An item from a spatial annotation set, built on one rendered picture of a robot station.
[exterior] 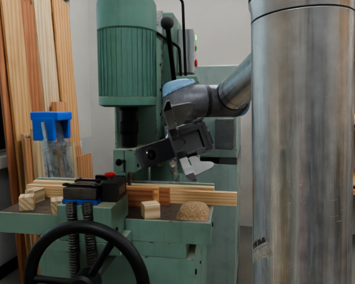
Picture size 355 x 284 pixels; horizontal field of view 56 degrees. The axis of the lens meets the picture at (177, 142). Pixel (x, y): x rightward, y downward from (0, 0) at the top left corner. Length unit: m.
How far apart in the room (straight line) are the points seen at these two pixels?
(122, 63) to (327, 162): 0.71
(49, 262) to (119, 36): 0.66
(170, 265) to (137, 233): 0.12
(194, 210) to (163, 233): 0.10
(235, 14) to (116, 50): 2.49
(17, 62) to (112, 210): 1.82
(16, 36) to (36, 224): 1.72
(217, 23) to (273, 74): 3.02
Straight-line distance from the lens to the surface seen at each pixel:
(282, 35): 0.37
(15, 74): 2.48
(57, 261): 1.05
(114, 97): 0.97
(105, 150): 3.65
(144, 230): 0.92
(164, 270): 0.96
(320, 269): 0.40
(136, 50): 0.98
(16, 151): 2.44
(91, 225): 0.75
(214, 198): 1.03
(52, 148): 1.89
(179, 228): 0.90
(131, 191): 1.01
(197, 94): 0.89
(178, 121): 0.67
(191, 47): 1.29
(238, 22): 3.36
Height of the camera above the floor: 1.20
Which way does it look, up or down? 7 degrees down
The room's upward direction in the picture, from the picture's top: straight up
